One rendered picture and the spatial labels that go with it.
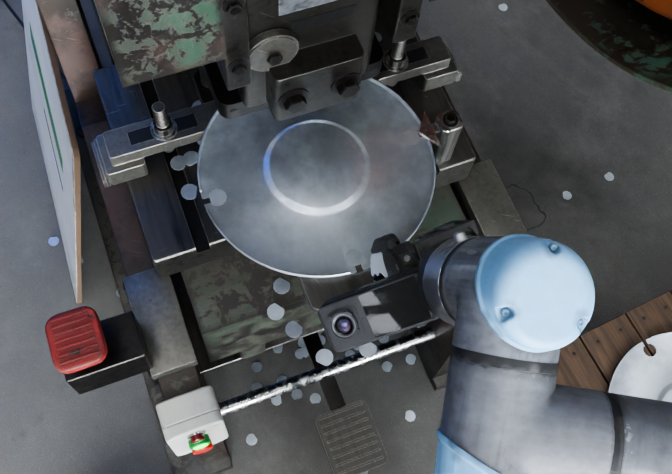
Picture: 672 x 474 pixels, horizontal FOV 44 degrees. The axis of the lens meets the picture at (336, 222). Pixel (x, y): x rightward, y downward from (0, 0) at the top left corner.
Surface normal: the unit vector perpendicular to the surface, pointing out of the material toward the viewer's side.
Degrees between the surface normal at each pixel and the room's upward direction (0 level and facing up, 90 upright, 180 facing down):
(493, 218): 0
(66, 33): 74
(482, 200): 0
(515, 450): 24
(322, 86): 90
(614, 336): 0
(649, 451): 9
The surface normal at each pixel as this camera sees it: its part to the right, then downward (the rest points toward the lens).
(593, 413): 0.11, -0.72
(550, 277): 0.22, 0.00
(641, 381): 0.06, -0.40
